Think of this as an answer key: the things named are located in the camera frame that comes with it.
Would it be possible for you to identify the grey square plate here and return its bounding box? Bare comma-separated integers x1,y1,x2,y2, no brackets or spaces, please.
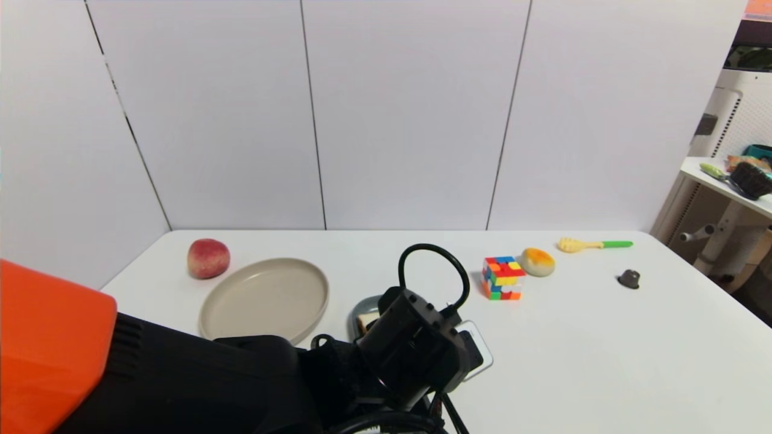
349,295,387,339

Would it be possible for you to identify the beige brown round plate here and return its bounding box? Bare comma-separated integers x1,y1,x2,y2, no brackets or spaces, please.
199,258,330,347

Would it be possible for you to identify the dark green object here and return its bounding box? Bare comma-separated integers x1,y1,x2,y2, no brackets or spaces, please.
726,45,772,71

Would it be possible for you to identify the multicoloured Rubik's cube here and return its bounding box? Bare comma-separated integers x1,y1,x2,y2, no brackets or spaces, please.
481,256,527,301

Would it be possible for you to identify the round orange-topped bun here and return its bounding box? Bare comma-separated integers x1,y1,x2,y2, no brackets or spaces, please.
520,248,556,278

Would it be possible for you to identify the red peach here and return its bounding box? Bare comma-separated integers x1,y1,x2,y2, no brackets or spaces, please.
187,239,231,280

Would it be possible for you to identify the white side desk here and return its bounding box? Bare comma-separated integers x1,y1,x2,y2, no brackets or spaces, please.
651,157,772,293

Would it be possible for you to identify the orange brown toy food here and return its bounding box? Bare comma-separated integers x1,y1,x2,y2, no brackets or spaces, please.
726,155,771,172

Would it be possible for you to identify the black ribbed cup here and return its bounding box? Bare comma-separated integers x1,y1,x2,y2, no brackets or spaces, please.
729,161,772,201

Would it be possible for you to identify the white perforated panel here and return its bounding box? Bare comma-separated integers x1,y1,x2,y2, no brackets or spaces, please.
688,69,772,242

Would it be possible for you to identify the thick black camera cable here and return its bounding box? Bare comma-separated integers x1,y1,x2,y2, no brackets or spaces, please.
397,244,471,315

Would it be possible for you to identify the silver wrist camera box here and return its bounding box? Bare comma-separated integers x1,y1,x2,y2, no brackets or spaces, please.
452,321,493,381

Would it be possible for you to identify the yellow pasta spoon green handle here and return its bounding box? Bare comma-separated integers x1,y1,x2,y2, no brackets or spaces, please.
557,237,634,254

